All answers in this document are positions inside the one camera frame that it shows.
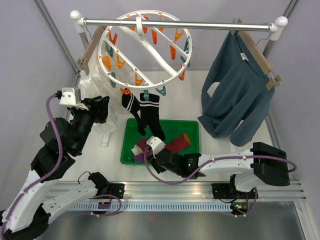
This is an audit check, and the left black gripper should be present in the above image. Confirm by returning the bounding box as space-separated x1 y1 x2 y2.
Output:
72 95 111 154

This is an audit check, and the black sock with white stripes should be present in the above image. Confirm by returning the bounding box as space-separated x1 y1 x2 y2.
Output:
121 93 146 136

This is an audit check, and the orange front clothes peg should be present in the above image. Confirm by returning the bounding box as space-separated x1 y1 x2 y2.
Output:
120 88 132 96

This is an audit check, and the teal front clothes peg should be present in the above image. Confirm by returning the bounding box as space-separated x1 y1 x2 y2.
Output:
143 90 150 101

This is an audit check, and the white round clip hanger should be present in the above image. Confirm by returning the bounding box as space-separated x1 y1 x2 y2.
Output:
97 9 193 91

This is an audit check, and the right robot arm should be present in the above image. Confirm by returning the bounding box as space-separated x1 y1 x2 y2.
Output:
145 142 297 198

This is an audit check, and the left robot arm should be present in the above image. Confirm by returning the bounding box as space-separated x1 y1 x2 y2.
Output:
0 94 110 240

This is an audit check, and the white garment on hanger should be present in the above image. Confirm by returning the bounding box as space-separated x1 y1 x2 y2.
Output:
78 29 141 135

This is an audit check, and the left beige wooden hanger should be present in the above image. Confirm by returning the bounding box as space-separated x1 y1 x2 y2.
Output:
76 25 107 76

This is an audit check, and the beige wooden hanger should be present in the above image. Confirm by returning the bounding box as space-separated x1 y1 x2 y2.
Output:
76 25 107 76
231 30 283 91

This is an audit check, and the blue sweater on hanger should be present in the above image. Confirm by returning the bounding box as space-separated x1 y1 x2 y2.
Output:
198 33 275 147

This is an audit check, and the right beige wooden hanger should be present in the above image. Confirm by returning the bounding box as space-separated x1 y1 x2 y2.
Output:
231 30 283 91

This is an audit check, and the maroon orange sock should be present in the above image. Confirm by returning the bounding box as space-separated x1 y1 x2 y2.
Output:
164 133 192 153

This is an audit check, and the purple orange sock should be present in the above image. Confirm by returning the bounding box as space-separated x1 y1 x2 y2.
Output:
131 138 148 163

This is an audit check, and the green plastic tray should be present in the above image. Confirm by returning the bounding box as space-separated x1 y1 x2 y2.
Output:
120 118 201 169

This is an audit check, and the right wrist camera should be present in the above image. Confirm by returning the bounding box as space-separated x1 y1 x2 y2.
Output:
146 136 166 155

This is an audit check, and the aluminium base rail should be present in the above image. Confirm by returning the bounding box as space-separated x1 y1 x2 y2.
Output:
37 181 307 201

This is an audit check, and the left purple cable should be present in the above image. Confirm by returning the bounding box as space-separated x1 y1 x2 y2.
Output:
0 93 65 236

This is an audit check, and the purple cable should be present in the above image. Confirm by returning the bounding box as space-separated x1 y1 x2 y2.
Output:
143 147 297 186
0 93 65 236

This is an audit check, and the white slotted cable duct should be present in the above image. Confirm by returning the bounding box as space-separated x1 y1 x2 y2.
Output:
71 201 232 212

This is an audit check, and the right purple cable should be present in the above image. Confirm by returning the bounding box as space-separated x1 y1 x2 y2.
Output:
143 147 297 186

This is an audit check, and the silver clothes rail bar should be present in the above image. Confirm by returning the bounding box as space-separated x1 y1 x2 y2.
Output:
69 10 289 41

